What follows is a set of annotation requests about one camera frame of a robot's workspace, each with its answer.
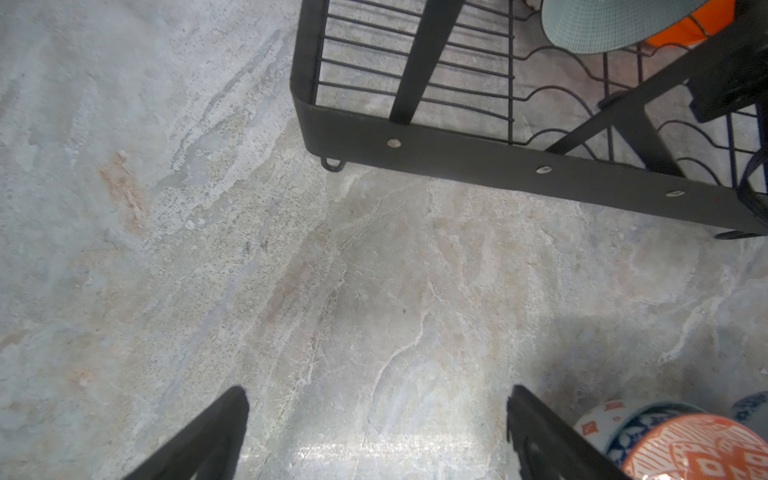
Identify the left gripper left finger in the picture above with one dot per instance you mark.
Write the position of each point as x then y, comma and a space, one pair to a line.
206, 448

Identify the orange plastic bowl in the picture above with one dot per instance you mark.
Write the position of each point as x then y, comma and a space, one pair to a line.
708, 20

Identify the blue white floral bowl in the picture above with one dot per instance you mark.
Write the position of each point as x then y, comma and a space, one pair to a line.
752, 412

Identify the mint green ribbed bowl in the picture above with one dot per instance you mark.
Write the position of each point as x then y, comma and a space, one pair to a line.
588, 27

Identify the black wire dish rack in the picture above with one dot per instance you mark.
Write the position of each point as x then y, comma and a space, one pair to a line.
616, 158

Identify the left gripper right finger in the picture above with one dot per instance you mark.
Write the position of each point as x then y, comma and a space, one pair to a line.
547, 447

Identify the red orange patterned bowl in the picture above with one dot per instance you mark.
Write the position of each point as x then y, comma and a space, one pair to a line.
673, 440

